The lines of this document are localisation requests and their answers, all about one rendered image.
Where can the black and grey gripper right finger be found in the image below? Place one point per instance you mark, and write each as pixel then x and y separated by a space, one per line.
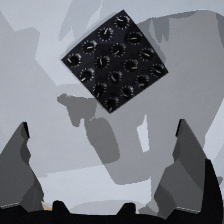
pixel 188 192

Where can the black knob box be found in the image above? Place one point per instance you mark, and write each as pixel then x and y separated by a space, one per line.
pixel 117 73

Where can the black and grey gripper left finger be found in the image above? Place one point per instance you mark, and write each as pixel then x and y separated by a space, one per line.
pixel 20 190

